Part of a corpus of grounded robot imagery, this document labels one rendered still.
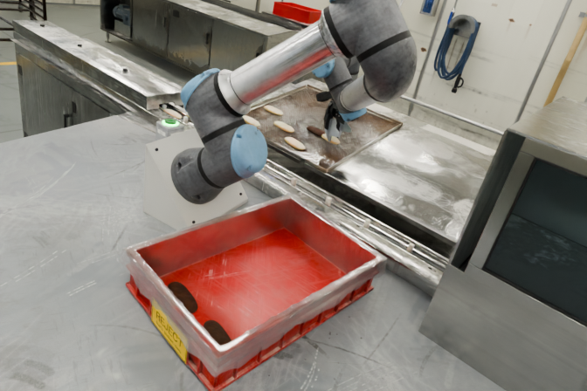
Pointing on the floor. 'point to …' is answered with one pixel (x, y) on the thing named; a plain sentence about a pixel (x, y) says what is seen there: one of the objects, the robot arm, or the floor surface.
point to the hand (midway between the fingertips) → (332, 135)
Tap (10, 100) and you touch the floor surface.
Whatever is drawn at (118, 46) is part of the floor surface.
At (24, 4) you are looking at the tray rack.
